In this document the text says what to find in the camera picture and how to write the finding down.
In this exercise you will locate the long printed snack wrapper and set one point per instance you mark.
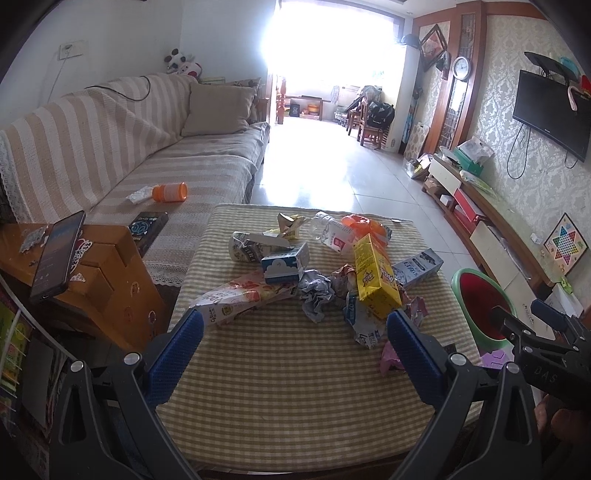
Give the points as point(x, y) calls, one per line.
point(248, 292)

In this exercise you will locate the red green trash bin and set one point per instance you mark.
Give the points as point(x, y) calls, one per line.
point(477, 294)

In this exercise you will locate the wall mounted television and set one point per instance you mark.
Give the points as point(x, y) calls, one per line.
point(559, 112)

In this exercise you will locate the striped beige sofa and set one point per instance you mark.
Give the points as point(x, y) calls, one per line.
point(88, 150)

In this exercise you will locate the grey toothpaste box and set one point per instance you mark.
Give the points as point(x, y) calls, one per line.
point(417, 269)

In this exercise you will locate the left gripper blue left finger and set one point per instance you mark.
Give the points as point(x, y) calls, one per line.
point(168, 355)

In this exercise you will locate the round wall clock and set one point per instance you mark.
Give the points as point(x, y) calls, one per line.
point(462, 68)

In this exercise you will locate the yellow orange juice carton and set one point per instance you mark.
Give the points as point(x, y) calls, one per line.
point(377, 288)

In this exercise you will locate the orange plastic snack bag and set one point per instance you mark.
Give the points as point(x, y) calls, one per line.
point(363, 226)

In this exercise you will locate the black smartphone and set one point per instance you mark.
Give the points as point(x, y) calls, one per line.
point(51, 276)

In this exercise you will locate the newspaper ball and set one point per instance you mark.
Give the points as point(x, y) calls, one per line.
point(316, 292)

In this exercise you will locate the pink snack wrapper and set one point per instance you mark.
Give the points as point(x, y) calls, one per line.
point(393, 353)

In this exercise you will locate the wooden tv cabinet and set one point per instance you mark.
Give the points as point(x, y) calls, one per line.
point(497, 238)

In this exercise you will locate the wooden side table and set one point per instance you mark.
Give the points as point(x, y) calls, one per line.
point(109, 294)

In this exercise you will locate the orange capped small bottle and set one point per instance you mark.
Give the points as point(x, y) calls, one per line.
point(163, 193)

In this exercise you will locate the white blue milk carton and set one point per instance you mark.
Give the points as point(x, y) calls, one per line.
point(286, 266)

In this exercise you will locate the wooden chair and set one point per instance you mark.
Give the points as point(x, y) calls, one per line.
point(373, 120)

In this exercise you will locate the green box on cabinet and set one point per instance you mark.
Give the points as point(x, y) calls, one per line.
point(467, 163)

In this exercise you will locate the chinese checkers board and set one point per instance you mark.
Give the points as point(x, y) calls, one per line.
point(565, 244)

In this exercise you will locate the clear plastic bottle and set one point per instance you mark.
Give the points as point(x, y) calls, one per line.
point(332, 233)

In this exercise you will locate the black remote box on sofa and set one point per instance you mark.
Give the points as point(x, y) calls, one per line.
point(144, 229)

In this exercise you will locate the plush toy on sofa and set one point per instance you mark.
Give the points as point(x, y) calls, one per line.
point(182, 64)

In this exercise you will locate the blue white foil wrapper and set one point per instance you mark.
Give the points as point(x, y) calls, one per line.
point(368, 330)

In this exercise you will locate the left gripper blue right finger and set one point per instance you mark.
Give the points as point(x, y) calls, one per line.
point(425, 361)

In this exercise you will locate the patterned crushed paper carton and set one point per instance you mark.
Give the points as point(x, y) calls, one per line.
point(252, 247)

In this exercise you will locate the yellow medicine box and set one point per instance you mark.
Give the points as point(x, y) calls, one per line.
point(290, 225)

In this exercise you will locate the person's right hand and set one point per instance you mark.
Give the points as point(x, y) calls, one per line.
point(570, 427)

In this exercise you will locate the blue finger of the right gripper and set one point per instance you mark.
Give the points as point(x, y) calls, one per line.
point(509, 326)
point(552, 317)

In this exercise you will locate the beige sofa cushion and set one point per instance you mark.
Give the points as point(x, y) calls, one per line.
point(218, 109)

